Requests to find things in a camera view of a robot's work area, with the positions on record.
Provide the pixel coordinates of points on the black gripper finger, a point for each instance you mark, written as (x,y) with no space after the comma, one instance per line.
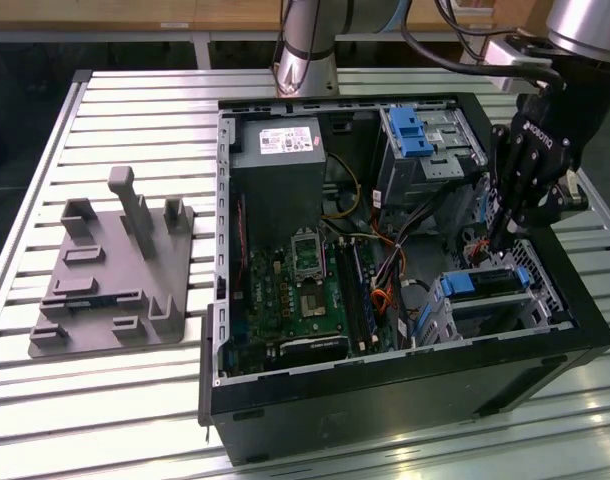
(502,190)
(560,200)

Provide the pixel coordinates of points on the hard disk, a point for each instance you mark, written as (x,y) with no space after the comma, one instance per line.
(490,281)

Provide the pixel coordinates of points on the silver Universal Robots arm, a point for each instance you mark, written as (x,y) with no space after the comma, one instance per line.
(310,50)

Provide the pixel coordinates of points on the metal disk bay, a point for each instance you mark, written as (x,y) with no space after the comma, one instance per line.
(490,315)

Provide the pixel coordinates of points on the long narrow RAM slot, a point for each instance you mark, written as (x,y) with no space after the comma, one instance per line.
(363,295)
(371,295)
(355,295)
(347,295)

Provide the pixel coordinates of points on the grey metal drive cage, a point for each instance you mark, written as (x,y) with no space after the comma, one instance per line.
(410,185)

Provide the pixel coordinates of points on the CPU socket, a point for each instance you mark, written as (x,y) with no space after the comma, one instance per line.
(316,300)

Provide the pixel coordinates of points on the grey power supply unit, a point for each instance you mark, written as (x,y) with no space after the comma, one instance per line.
(280,190)

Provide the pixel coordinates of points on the black graphics card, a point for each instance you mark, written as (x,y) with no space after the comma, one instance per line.
(310,348)

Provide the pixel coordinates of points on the black open PC case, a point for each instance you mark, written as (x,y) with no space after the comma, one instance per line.
(385,415)

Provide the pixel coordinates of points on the green Dell motherboard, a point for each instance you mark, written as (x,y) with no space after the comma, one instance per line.
(265,300)

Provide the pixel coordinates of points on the grey parts rack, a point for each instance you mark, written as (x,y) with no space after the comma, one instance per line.
(110,280)

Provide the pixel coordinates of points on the wooden workbench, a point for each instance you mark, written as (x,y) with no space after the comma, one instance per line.
(135,12)

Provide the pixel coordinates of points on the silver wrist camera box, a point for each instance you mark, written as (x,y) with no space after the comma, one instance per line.
(500,52)

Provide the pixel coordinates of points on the blue plastic drive bracket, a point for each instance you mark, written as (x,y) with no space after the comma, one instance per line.
(410,132)

